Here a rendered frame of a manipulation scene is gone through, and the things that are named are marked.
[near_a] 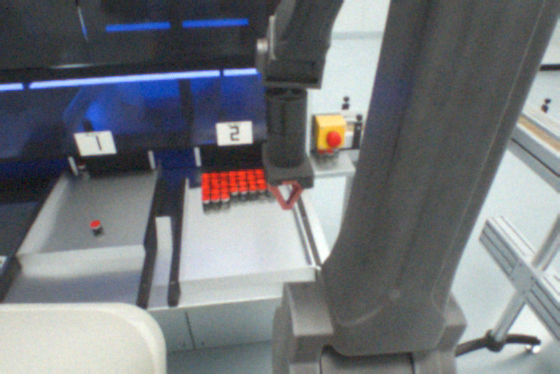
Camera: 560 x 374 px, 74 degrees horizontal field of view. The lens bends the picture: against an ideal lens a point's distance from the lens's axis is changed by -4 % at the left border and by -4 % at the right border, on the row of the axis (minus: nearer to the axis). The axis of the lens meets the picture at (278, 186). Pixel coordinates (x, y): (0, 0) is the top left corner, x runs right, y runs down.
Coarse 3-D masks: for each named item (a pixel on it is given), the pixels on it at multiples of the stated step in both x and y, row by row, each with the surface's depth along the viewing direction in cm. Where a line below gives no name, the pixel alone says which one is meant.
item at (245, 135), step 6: (222, 126) 94; (228, 126) 95; (240, 126) 95; (246, 126) 95; (222, 132) 95; (228, 132) 96; (234, 132) 96; (240, 132) 96; (246, 132) 96; (222, 138) 96; (228, 138) 97; (234, 138) 97; (240, 138) 97; (246, 138) 97; (222, 144) 97
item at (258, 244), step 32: (192, 192) 99; (288, 192) 99; (192, 224) 89; (224, 224) 89; (256, 224) 89; (288, 224) 89; (192, 256) 81; (224, 256) 81; (256, 256) 81; (288, 256) 81; (192, 288) 73; (224, 288) 74
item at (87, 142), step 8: (80, 136) 91; (88, 136) 91; (96, 136) 91; (104, 136) 91; (80, 144) 92; (88, 144) 92; (96, 144) 92; (104, 144) 93; (112, 144) 93; (80, 152) 93; (88, 152) 93; (96, 152) 94; (104, 152) 94; (112, 152) 94
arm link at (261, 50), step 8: (256, 40) 48; (264, 40) 47; (256, 48) 47; (264, 48) 46; (256, 56) 47; (264, 56) 47; (256, 64) 47; (264, 64) 47; (256, 72) 48; (264, 72) 48; (264, 80) 48; (272, 80) 49; (280, 80) 49; (288, 80) 50; (296, 80) 50; (304, 80) 50; (312, 80) 50; (320, 80) 49; (264, 88) 56; (312, 88) 50; (320, 88) 50; (264, 96) 56
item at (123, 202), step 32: (160, 160) 106; (64, 192) 99; (96, 192) 99; (128, 192) 99; (64, 224) 89; (128, 224) 89; (32, 256) 77; (64, 256) 78; (96, 256) 79; (128, 256) 80
